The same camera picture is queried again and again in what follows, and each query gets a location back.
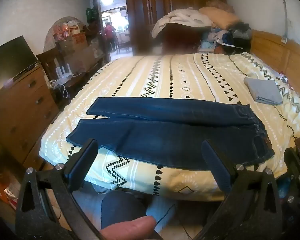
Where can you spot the person's legs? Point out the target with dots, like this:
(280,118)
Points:
(125,205)

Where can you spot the white router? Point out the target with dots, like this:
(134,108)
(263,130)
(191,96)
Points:
(62,72)

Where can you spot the dark blue jeans pants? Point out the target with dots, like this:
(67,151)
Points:
(165,135)

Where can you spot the pile of dark clothes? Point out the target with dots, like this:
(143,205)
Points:
(230,37)

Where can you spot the beige pillow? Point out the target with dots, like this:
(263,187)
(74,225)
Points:
(220,16)

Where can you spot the black television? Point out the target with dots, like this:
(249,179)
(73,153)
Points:
(7,62)

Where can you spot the brown wooden wardrobe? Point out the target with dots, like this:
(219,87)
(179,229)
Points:
(145,10)

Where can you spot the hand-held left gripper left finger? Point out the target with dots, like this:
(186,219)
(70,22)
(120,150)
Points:
(81,162)

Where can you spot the wooden dresser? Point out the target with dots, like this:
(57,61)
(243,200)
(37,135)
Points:
(20,110)

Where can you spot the plastic bag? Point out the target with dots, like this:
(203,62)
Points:
(11,192)

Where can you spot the green bag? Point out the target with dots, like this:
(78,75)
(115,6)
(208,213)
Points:
(91,15)

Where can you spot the white clothes pile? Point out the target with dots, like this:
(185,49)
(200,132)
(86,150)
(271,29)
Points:
(180,17)

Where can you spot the round mesh cover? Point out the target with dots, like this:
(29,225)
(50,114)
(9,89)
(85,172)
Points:
(52,30)

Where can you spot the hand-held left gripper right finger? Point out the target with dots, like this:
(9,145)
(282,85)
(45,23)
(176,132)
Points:
(216,165)

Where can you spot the wooden headboard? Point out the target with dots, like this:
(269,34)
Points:
(277,52)

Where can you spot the cardboard box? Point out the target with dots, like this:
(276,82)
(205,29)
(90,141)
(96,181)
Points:
(78,40)

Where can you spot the yellow patterned bed blanket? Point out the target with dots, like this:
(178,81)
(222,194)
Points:
(190,80)

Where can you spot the folded grey cloth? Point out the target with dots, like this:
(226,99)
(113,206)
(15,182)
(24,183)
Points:
(263,91)

